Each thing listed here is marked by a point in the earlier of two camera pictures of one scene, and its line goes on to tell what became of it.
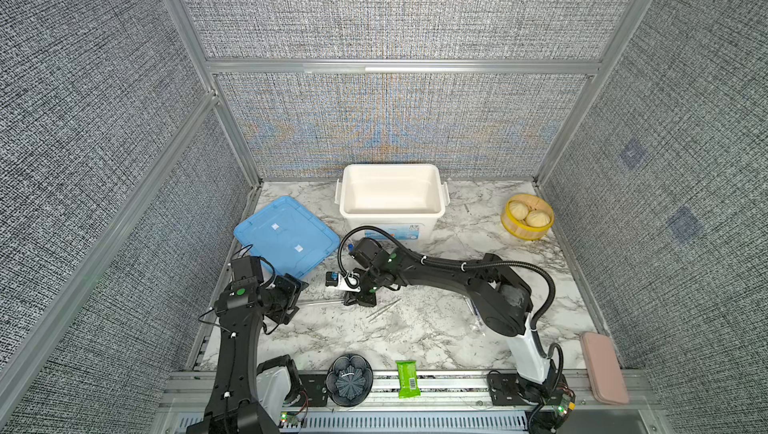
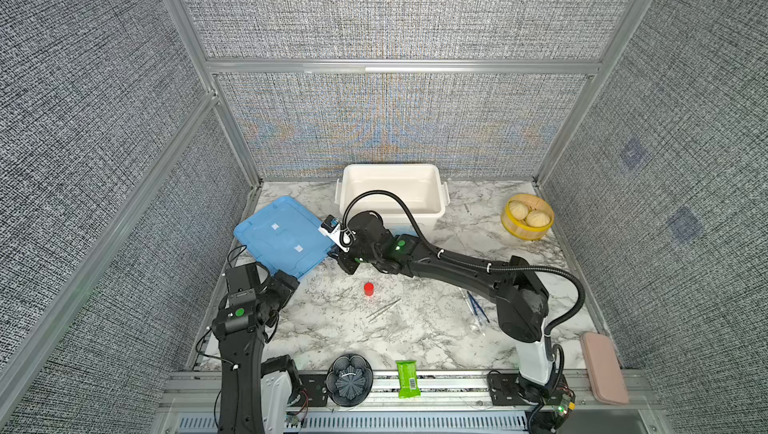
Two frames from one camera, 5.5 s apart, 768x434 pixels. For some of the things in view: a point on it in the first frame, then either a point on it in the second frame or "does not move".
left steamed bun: x=518 y=210 does not move
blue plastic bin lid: x=289 y=237 does not move
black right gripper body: x=368 y=280 -> x=372 y=256
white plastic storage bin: x=405 y=200 does not move
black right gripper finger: x=367 y=299 -> x=348 y=263
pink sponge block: x=607 y=375 does not move
